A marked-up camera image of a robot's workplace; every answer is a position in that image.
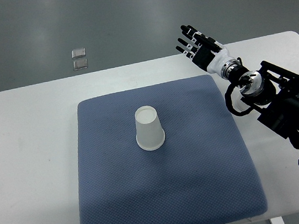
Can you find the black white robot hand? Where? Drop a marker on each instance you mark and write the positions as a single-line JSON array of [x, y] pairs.
[[205, 52]]

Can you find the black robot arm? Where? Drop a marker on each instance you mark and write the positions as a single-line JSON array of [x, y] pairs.
[[272, 91]]

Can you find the white table leg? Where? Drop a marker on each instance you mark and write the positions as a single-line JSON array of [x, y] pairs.
[[277, 220]]

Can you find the white paper cup on cushion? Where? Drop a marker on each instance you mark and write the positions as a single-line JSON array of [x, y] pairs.
[[149, 132]]

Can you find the upper metal floor plate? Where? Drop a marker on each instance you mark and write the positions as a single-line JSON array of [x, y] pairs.
[[78, 53]]

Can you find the blue fabric cushion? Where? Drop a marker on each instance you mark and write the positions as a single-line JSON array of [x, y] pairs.
[[202, 174]]

